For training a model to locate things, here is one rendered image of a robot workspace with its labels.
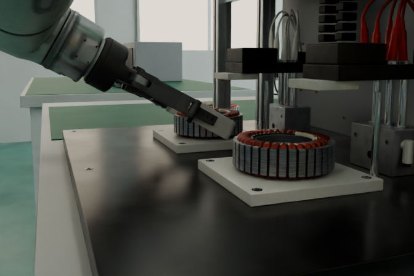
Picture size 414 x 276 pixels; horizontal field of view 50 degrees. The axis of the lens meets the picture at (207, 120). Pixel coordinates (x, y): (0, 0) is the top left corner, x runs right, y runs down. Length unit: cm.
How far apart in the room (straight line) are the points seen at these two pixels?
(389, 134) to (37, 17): 40
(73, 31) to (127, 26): 462
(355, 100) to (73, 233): 53
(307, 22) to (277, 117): 25
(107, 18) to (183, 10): 90
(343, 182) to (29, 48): 41
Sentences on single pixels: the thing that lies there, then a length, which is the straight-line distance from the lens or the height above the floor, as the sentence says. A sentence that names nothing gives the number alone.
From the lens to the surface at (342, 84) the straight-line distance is 50.
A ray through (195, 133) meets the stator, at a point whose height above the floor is 79.
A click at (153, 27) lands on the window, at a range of 529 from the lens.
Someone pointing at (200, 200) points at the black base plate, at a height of 77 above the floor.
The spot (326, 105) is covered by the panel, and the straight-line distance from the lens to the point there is 86.
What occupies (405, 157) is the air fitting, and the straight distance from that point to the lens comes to 54.
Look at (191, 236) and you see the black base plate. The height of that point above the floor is 77.
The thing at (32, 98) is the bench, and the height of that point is 73.
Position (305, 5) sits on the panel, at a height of 101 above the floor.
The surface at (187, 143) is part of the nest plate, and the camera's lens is 64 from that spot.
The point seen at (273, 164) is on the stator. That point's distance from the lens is 45.
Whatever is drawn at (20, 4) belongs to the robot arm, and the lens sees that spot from 47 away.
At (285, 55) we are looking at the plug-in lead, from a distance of 74.
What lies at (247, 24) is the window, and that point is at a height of 133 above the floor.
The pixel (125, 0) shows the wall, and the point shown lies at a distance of 526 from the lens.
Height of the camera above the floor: 90
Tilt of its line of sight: 8 degrees down
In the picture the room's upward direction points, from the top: straight up
